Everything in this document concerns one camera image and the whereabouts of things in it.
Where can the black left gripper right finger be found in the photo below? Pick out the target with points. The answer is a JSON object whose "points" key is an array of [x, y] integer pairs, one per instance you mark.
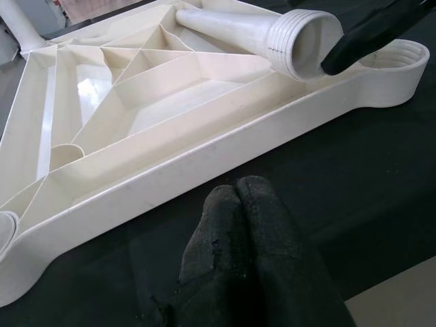
{"points": [[289, 279]]}

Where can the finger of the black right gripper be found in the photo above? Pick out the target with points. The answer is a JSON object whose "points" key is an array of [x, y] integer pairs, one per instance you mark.
{"points": [[374, 34]]}

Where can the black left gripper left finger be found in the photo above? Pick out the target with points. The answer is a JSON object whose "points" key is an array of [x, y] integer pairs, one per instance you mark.
{"points": [[214, 265]]}

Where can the white plastic table leg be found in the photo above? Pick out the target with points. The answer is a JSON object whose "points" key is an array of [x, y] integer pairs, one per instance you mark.
{"points": [[238, 30], [20, 24]]}

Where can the black tablecloth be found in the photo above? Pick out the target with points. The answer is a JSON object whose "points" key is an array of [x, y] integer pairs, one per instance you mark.
{"points": [[340, 187]]}

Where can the white plastic table top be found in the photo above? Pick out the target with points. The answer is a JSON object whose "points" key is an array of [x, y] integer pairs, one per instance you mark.
{"points": [[204, 119]]}

